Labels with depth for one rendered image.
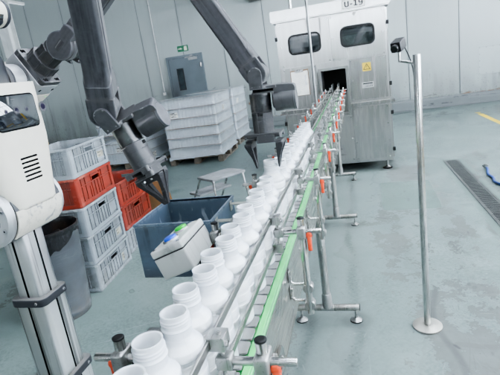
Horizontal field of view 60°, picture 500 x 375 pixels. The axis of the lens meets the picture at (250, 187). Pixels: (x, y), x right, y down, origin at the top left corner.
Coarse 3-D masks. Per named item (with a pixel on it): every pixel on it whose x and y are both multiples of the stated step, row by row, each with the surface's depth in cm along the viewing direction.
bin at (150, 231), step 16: (160, 208) 184; (176, 208) 191; (192, 208) 189; (208, 208) 187; (224, 208) 171; (144, 224) 161; (160, 224) 159; (176, 224) 158; (208, 224) 155; (144, 240) 163; (160, 240) 162; (144, 256) 165; (144, 272) 167; (160, 272) 166; (192, 272) 163
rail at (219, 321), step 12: (288, 216) 121; (264, 228) 92; (276, 240) 103; (252, 252) 81; (240, 276) 72; (264, 276) 88; (228, 300) 65; (252, 300) 78; (216, 324) 59; (240, 324) 71; (240, 336) 69; (204, 348) 54; (204, 360) 54; (192, 372) 50
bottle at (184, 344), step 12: (168, 312) 56; (180, 312) 56; (168, 324) 53; (180, 324) 53; (168, 336) 53; (180, 336) 53; (192, 336) 54; (168, 348) 53; (180, 348) 53; (192, 348) 53; (180, 360) 53; (192, 360) 53; (204, 372) 55
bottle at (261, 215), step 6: (246, 198) 98; (252, 198) 100; (258, 198) 97; (258, 204) 97; (258, 210) 97; (264, 210) 99; (258, 216) 97; (264, 216) 98; (264, 222) 97; (270, 228) 100; (270, 234) 99; (264, 240) 98; (270, 240) 99; (264, 246) 98; (270, 246) 100; (270, 264) 100
